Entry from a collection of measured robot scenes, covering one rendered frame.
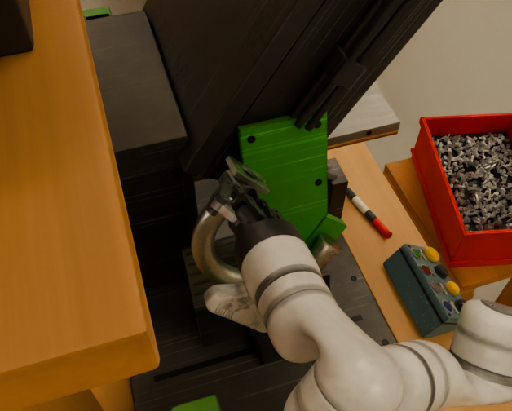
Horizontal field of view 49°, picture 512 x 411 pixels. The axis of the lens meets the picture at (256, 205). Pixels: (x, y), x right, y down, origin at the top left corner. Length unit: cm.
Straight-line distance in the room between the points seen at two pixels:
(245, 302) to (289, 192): 22
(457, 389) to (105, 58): 63
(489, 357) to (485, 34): 270
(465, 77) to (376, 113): 205
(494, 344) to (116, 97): 57
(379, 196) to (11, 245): 92
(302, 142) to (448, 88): 219
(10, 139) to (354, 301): 75
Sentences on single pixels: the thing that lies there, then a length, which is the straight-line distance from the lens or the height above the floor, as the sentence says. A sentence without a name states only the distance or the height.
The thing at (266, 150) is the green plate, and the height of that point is 124.
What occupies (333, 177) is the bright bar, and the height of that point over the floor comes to 101.
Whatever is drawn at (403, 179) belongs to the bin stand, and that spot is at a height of 80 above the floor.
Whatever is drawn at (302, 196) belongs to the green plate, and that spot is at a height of 116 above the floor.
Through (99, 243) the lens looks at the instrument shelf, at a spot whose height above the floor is 154.
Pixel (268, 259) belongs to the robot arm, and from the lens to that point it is 54.
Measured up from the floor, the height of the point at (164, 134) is 124.
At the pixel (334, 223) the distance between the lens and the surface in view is 82.
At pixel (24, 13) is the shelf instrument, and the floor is 156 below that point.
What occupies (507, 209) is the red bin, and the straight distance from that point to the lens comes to 122.
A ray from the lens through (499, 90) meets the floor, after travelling 295.
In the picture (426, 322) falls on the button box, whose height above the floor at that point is 93.
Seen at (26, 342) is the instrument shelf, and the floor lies 154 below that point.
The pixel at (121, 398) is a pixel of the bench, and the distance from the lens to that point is 94.
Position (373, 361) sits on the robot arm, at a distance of 45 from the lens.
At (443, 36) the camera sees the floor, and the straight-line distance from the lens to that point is 321.
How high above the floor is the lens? 175
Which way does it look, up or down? 52 degrees down
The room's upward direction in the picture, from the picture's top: straight up
